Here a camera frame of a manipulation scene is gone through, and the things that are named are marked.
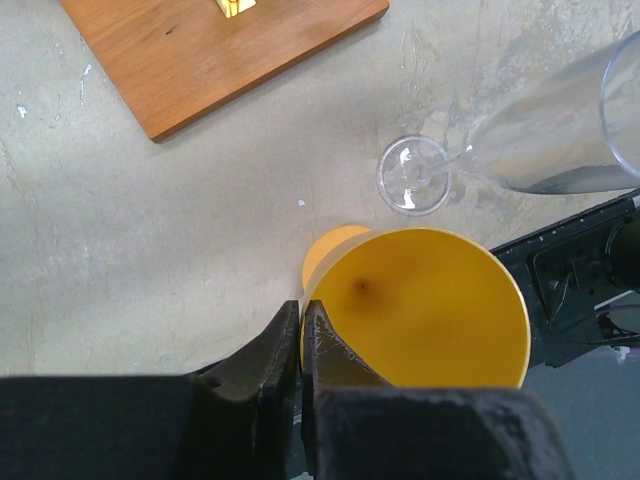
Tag yellow plastic goblet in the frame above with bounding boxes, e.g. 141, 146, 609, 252
302, 225, 532, 388

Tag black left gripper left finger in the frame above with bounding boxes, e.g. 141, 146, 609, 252
1, 300, 299, 479

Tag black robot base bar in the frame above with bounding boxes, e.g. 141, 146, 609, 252
491, 191, 639, 368

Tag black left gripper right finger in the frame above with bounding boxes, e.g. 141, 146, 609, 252
301, 300, 575, 479

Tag gold wire wine glass rack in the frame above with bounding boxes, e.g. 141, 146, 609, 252
62, 0, 390, 143

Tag clear wine glass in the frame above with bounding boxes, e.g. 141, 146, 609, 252
377, 33, 639, 216

